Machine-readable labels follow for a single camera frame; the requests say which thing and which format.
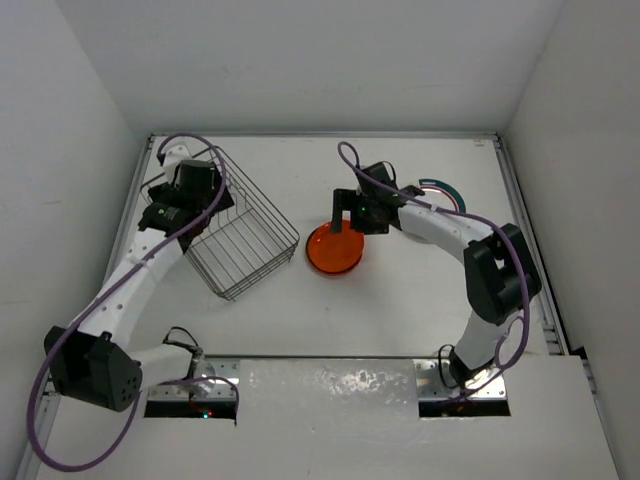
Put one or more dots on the aluminium table edge rail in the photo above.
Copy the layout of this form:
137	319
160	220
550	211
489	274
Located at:
553	327

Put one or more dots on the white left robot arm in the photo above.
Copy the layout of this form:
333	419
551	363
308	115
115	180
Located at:
90	359

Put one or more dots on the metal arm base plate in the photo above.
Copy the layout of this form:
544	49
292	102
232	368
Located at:
434	382

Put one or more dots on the white front cover panel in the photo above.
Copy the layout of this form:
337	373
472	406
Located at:
331	419

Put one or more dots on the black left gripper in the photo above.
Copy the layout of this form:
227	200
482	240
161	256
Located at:
218	200

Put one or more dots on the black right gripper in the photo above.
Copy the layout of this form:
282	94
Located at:
348	199

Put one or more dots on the orange plastic plate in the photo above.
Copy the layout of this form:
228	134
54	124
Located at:
334	253

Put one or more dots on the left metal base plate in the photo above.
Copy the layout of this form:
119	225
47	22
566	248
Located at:
217	373

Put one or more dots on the white plate green red rings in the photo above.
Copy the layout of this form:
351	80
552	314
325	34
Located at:
442	192

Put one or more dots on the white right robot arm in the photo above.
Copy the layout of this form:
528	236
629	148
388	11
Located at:
501	277

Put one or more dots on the wire dish rack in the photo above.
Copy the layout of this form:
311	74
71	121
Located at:
242	244

